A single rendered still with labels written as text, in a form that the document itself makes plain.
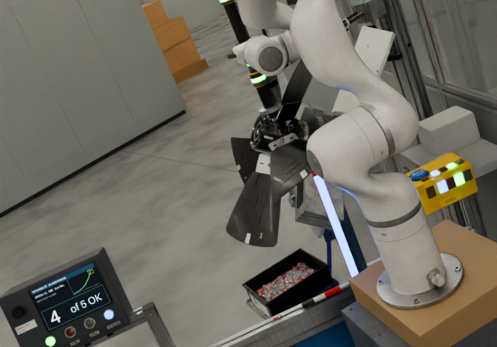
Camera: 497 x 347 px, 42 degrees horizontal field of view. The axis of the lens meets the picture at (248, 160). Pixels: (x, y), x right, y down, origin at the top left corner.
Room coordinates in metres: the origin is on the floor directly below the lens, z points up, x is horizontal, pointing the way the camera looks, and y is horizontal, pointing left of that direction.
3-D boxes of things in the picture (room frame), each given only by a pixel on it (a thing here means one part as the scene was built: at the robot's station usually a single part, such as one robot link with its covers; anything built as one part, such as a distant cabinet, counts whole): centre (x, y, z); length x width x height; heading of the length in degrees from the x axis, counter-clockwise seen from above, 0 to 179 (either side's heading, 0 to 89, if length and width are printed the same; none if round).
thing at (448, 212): (1.54, -0.44, 0.92); 0.03 x 0.03 x 0.12; 4
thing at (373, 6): (2.27, -0.61, 1.39); 0.10 x 0.07 x 0.08; 129
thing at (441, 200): (1.54, -0.44, 1.02); 0.16 x 0.10 x 0.11; 94
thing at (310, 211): (1.83, -0.15, 0.98); 0.20 x 0.16 x 0.20; 94
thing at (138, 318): (1.47, 0.48, 1.04); 0.24 x 0.03 x 0.03; 94
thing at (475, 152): (2.03, -0.66, 0.85); 0.36 x 0.24 x 0.03; 4
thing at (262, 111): (1.88, -0.13, 1.35); 0.09 x 0.07 x 0.10; 129
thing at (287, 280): (1.67, 0.04, 0.84); 0.19 x 0.14 x 0.04; 109
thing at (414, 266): (1.21, -0.24, 1.09); 0.19 x 0.19 x 0.18
